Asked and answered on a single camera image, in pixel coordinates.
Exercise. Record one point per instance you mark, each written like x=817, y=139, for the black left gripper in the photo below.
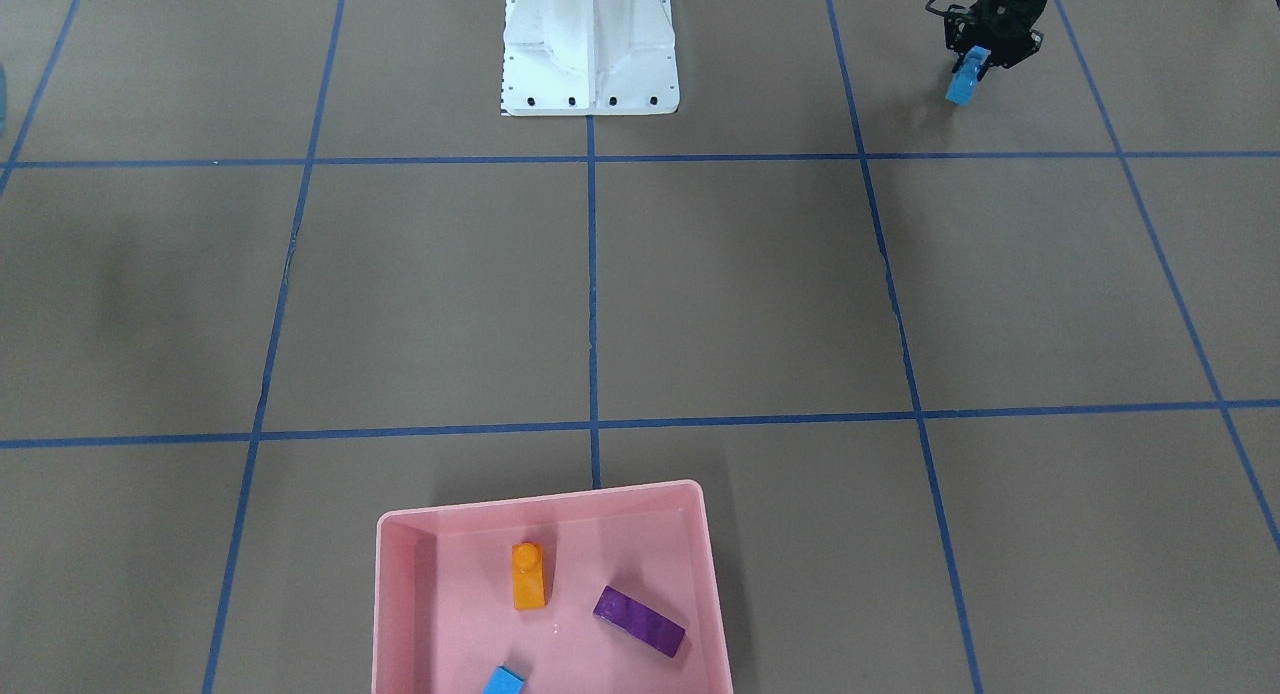
x=1021, y=47

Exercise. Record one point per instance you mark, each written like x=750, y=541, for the long blue studded block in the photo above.
x=966, y=76

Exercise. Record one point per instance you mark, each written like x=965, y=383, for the purple block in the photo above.
x=641, y=622

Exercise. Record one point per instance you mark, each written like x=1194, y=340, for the orange block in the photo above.
x=529, y=590

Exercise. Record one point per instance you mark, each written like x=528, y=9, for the small blue block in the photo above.
x=503, y=680

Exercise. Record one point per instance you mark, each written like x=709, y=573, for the pink plastic box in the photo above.
x=442, y=608

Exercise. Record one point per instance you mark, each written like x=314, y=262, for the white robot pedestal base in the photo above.
x=568, y=58

